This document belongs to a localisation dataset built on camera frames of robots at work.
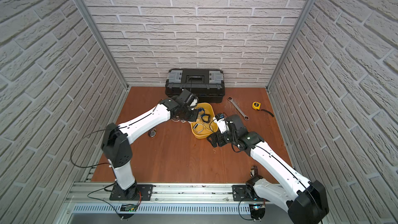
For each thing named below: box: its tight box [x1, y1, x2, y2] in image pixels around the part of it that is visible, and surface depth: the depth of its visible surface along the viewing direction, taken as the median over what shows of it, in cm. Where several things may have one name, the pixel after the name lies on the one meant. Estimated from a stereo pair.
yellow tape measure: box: [251, 101, 275, 118], surface depth 108 cm
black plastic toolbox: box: [164, 68, 226, 104], surface depth 102 cm
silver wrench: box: [226, 96, 250, 121], surface depth 112 cm
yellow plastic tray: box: [190, 102, 218, 140], surface depth 99 cm
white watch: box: [192, 122, 204, 133], surface depth 97 cm
